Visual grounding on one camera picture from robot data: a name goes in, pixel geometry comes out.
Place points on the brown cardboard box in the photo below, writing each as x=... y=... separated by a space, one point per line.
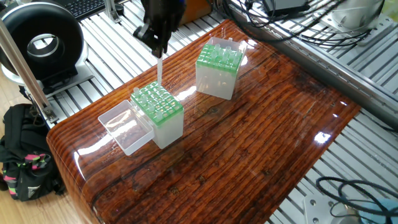
x=196 y=7

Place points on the clear tip box green rack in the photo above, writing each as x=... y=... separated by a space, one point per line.
x=168 y=127

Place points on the clear tip box with tips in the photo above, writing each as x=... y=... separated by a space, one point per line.
x=214 y=84

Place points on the black keyboard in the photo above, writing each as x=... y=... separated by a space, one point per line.
x=84 y=7

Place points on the glossy brown wooden board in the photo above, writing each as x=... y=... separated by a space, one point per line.
x=249 y=143

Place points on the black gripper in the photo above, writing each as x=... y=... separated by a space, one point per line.
x=163 y=12

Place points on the aluminium frame post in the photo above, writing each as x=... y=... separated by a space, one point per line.
x=25 y=71

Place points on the aluminium bracket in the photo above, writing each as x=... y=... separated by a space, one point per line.
x=112 y=9

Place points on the black backpack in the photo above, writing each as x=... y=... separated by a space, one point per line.
x=25 y=143

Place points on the black round device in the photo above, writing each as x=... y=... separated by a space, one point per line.
x=62 y=37

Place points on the white plastic device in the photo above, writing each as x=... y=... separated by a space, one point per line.
x=354 y=14

